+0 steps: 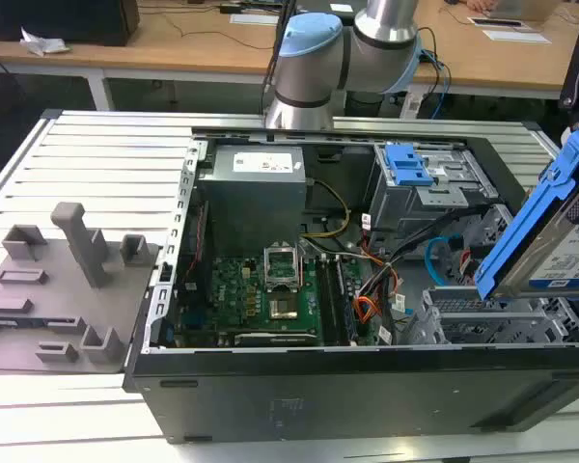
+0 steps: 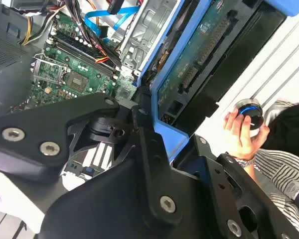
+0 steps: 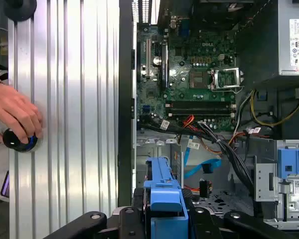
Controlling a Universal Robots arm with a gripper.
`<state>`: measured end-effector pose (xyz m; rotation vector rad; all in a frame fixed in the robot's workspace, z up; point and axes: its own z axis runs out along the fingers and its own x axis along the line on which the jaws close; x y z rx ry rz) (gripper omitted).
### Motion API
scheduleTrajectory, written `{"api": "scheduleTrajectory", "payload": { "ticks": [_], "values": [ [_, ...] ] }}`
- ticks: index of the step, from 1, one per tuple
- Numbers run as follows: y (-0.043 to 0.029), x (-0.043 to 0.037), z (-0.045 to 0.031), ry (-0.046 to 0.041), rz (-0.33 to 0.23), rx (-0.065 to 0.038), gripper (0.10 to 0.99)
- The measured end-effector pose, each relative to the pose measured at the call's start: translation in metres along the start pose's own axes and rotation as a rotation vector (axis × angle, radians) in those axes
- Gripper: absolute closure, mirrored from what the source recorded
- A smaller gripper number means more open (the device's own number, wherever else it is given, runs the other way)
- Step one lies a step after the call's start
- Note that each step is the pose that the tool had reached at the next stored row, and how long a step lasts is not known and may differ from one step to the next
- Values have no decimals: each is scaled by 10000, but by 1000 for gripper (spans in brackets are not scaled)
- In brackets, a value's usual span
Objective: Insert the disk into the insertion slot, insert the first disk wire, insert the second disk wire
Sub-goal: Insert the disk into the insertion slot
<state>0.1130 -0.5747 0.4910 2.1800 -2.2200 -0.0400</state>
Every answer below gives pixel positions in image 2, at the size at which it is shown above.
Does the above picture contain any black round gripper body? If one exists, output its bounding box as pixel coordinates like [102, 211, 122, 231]
[37, 159, 225, 239]

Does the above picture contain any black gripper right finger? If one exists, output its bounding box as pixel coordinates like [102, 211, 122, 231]
[176, 135, 299, 239]

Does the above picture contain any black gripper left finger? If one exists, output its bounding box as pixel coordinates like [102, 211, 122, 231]
[0, 92, 183, 227]

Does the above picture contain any round black blue-ringed tool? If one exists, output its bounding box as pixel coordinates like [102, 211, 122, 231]
[233, 98, 265, 137]

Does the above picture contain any hard disk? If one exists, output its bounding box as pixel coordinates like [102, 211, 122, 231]
[137, 0, 299, 164]

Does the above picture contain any blue data wire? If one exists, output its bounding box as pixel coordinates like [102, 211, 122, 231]
[84, 0, 141, 44]

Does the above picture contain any person hand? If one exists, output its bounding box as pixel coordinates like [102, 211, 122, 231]
[224, 109, 271, 162]

